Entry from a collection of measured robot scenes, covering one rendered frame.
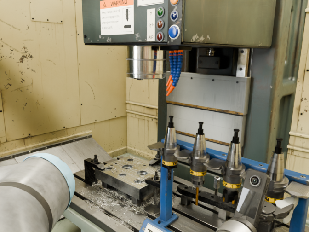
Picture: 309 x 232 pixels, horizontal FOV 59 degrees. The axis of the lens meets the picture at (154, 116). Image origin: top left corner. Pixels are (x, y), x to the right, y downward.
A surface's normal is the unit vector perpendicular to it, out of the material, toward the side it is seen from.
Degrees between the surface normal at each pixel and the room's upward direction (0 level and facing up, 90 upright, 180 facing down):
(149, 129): 92
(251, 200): 63
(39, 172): 25
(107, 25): 90
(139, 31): 90
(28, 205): 44
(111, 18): 90
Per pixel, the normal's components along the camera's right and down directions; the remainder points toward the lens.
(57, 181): 0.84, -0.51
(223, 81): -0.66, 0.20
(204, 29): 0.75, 0.16
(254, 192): -0.61, -0.29
